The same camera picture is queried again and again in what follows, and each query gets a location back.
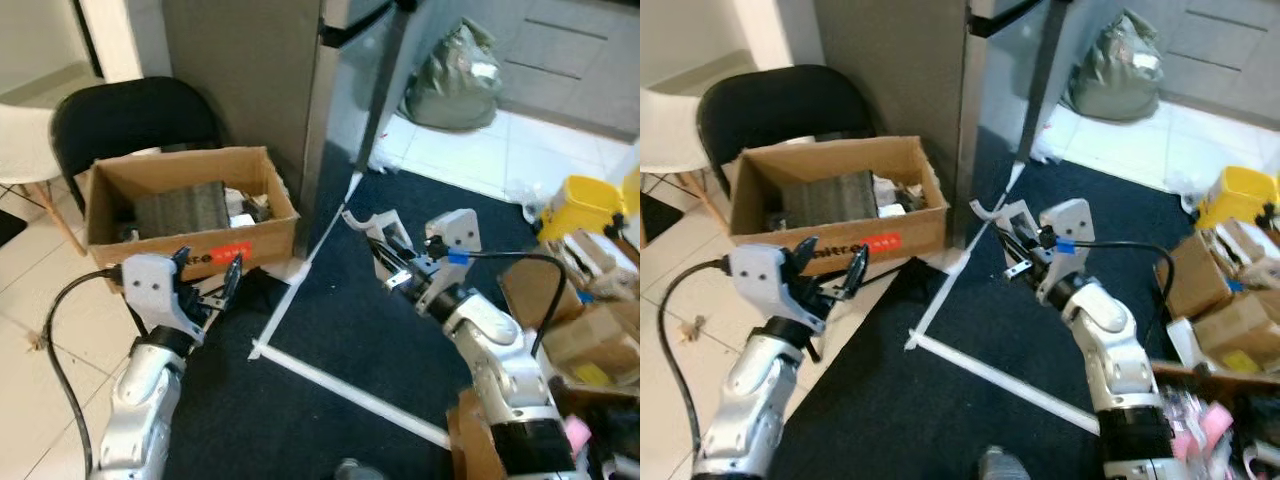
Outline small closed cardboard box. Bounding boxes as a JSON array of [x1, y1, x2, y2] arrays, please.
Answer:
[[540, 300, 641, 391], [1195, 290, 1280, 376]]

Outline white plastic trash piece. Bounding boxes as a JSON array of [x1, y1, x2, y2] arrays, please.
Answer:
[[967, 196, 1036, 236], [341, 207, 403, 246]]

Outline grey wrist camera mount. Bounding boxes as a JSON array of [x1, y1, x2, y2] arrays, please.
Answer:
[[727, 243, 813, 326], [415, 208, 481, 317], [1035, 198, 1095, 306], [120, 253, 201, 341]]

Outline green full garbage bag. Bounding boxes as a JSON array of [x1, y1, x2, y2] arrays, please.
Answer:
[[402, 16, 505, 132], [1065, 8, 1166, 123]]

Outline grey door with black handle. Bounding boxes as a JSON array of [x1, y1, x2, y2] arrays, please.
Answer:
[[812, 0, 1076, 251], [160, 0, 421, 271]]

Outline grey kitchen cabinets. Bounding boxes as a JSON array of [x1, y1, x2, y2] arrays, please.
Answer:
[[1075, 0, 1280, 106], [440, 0, 641, 131]]

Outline cardboard box with white items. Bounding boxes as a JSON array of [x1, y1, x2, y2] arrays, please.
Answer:
[[498, 232, 641, 346], [1157, 222, 1280, 321]]

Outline grey robot foot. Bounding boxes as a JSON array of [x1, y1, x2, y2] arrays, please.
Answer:
[[975, 445, 1031, 480], [333, 457, 389, 480]]

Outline black padded chair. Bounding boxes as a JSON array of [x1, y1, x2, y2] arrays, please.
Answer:
[[50, 76, 227, 216], [697, 64, 876, 196]]

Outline grey folded cloth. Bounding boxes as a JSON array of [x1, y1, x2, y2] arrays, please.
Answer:
[[132, 180, 234, 241], [780, 170, 881, 229]]

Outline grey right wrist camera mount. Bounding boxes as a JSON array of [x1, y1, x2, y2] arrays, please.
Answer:
[[1035, 198, 1095, 306], [415, 208, 481, 317]]

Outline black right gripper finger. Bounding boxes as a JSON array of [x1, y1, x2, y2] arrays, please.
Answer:
[[1008, 215, 1046, 251], [372, 238, 413, 293], [385, 222, 431, 263], [995, 228, 1036, 281]]

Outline white crumpled trash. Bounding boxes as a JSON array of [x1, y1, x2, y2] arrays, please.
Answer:
[[225, 188, 273, 229], [872, 172, 926, 216]]

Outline white chair with wooden legs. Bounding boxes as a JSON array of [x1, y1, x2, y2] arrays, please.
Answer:
[[640, 88, 736, 236], [0, 100, 89, 257]]

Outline yellow plastic rubbish bin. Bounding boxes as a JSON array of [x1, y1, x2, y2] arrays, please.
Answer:
[[1193, 165, 1280, 233], [536, 168, 641, 246]]

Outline cardboard box with red label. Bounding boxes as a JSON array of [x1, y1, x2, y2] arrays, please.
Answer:
[[84, 146, 302, 283], [728, 135, 951, 266]]

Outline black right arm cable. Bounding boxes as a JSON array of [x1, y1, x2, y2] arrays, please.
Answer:
[[465, 250, 571, 356], [1075, 238, 1206, 311]]

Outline large cardboard box with cables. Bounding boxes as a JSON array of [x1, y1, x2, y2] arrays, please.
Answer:
[[1150, 360, 1280, 480], [447, 385, 641, 480]]

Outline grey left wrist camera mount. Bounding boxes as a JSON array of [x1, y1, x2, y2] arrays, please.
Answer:
[[120, 253, 201, 341], [727, 243, 813, 326]]

